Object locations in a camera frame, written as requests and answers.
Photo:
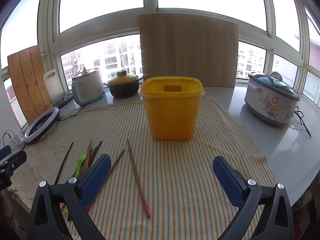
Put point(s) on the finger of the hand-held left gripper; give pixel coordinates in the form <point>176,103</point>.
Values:
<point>15,161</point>
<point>5,151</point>

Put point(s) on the apartment building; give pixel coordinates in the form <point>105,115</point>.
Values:
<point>112,55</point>

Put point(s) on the white charger plug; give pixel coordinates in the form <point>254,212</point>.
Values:
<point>16,140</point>

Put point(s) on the black pot with yellow lid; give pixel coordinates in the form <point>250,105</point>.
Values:
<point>123,87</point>

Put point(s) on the brown wooden chopstick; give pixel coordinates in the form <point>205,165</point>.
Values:
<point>96,151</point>
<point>117,160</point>
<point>88,152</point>
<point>91,156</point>

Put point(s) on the black folded tripod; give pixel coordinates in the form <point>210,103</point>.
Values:
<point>62,102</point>

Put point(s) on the brown wooden board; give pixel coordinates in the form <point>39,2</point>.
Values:
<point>27,80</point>

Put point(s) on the white floral rice cooker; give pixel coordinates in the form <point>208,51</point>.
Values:
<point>267,102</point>

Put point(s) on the white cutting board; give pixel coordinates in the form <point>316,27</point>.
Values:
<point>53,87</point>

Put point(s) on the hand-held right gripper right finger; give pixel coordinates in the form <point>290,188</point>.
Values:
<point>228,180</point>

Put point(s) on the striped table cloth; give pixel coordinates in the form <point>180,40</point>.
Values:
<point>175,167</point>

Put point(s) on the teal and white electric cooker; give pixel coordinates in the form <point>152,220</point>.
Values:
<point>87,90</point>

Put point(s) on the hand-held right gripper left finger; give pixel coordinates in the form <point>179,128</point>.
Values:
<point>96,177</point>

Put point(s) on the yellow plastic container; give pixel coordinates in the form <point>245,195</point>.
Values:
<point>170,115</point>

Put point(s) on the green plastic spoon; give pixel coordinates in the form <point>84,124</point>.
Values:
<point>81,162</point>

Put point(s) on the black chopstick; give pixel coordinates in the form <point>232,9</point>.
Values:
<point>64,162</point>

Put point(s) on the light wooden board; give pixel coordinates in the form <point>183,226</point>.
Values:
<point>187,50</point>

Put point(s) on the red-tipped brown chopstick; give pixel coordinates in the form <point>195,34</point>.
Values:
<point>136,175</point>

